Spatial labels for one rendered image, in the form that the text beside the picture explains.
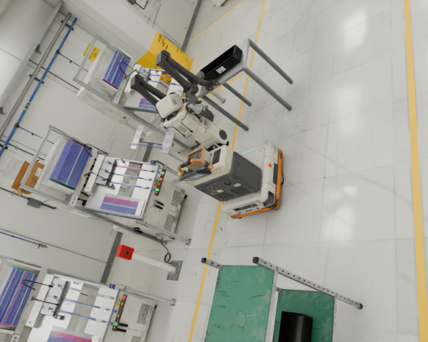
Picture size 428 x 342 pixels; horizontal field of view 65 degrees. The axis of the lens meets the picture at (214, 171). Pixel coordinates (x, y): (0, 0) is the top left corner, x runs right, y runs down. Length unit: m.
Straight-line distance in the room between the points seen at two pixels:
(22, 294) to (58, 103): 3.17
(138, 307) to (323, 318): 2.41
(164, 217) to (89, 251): 1.72
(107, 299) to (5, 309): 0.91
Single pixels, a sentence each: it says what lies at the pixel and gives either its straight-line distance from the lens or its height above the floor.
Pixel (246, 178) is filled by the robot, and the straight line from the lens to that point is 3.06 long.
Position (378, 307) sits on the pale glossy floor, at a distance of 2.64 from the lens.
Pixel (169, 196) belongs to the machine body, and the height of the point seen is 0.28.
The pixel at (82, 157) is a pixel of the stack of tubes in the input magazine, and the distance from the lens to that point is 4.19.
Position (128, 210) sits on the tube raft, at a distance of 3.95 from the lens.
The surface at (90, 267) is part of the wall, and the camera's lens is 5.72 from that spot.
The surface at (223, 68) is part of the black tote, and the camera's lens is 3.74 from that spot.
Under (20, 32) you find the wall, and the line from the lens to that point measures 6.37.
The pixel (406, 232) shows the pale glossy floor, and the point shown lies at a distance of 2.69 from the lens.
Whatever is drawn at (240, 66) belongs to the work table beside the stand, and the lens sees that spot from 3.59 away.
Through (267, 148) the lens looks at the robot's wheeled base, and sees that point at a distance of 3.42.
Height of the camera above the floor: 2.37
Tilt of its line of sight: 32 degrees down
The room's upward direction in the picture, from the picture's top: 59 degrees counter-clockwise
